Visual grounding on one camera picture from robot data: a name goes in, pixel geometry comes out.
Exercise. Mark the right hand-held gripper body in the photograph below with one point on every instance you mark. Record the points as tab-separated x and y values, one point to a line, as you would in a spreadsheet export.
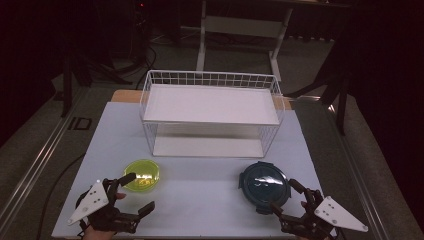
336	213

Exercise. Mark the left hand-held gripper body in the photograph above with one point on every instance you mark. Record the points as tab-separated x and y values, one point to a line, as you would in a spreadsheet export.
90	201

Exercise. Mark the green plastic bowl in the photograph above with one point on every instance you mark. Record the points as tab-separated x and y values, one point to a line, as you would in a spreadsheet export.
146	173

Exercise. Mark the dark blue lidded container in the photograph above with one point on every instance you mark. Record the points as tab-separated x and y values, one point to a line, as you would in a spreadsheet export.
263	186

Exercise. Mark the person's right hand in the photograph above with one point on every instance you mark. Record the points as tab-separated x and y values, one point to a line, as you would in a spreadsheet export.
303	204

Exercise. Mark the person's left hand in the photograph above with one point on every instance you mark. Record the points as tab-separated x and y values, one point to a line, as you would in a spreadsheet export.
97	235

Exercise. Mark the white table mat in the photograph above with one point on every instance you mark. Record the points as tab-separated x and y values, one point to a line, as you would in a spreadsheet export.
200	203

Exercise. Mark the dark metal stand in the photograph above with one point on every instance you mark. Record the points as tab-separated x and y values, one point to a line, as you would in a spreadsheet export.
67	86
341	100

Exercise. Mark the metal floor rail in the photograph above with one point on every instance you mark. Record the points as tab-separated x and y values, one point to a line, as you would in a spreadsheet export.
36	163
360	180

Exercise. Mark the white metal desk frame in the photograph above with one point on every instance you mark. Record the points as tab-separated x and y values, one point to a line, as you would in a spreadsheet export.
243	26

